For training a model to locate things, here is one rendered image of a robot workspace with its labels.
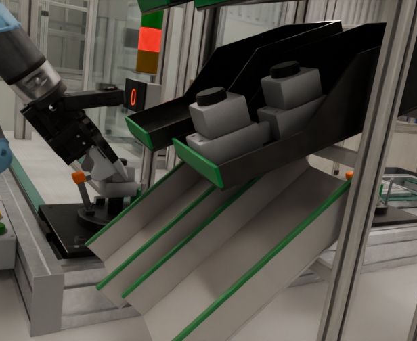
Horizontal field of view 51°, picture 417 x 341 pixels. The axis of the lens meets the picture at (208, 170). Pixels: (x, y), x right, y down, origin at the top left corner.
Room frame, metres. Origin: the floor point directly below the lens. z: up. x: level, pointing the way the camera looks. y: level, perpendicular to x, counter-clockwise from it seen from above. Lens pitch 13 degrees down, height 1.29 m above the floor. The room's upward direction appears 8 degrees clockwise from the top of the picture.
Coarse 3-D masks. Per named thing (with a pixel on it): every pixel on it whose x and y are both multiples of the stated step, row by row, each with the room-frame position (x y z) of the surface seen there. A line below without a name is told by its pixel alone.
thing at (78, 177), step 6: (72, 174) 0.78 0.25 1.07; (78, 174) 0.77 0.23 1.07; (78, 180) 0.77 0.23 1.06; (84, 180) 0.78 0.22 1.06; (78, 186) 0.78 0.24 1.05; (84, 186) 0.78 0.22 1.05; (84, 192) 0.78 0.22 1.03; (84, 198) 0.78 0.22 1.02; (84, 204) 0.79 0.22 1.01; (90, 204) 0.79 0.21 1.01
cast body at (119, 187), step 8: (120, 160) 0.81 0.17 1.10; (128, 168) 0.81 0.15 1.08; (112, 176) 0.79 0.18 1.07; (120, 176) 0.80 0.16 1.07; (128, 176) 0.81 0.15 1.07; (104, 184) 0.79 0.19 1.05; (112, 184) 0.79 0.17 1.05; (120, 184) 0.80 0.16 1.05; (128, 184) 0.81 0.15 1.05; (136, 184) 0.82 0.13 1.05; (104, 192) 0.79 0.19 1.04; (112, 192) 0.79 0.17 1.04; (120, 192) 0.80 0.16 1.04; (128, 192) 0.81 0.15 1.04; (136, 192) 0.82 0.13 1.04
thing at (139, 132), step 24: (288, 24) 0.69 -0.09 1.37; (312, 24) 0.64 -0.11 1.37; (336, 24) 0.58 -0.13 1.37; (240, 48) 0.67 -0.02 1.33; (264, 48) 0.54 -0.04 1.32; (288, 48) 0.56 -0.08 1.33; (216, 72) 0.66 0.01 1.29; (240, 72) 0.54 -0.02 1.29; (264, 72) 0.55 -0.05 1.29; (192, 96) 0.65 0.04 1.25; (144, 120) 0.62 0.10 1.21; (168, 120) 0.61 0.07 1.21; (144, 144) 0.53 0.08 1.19; (168, 144) 0.50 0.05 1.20
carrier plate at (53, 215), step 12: (48, 204) 0.86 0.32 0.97; (60, 204) 0.87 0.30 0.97; (72, 204) 0.89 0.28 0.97; (48, 216) 0.80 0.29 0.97; (60, 216) 0.81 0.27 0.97; (72, 216) 0.82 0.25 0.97; (60, 228) 0.75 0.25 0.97; (72, 228) 0.76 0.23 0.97; (60, 240) 0.70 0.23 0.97; (72, 240) 0.71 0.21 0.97; (60, 252) 0.69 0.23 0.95; (72, 252) 0.66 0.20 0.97; (84, 252) 0.67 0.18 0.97
